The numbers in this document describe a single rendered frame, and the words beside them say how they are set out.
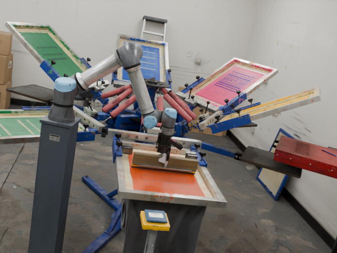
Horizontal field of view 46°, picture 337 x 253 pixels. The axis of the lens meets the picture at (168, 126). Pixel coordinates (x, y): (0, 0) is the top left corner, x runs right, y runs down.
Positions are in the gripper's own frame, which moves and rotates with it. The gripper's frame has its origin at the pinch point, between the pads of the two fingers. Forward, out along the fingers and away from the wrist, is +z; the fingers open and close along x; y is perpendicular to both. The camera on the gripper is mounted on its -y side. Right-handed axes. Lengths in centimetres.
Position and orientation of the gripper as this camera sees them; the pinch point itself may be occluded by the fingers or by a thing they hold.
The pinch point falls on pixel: (165, 163)
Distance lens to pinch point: 248.7
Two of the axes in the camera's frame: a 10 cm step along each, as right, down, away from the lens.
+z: -1.6, 9.4, 3.0
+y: -9.7, -1.0, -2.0
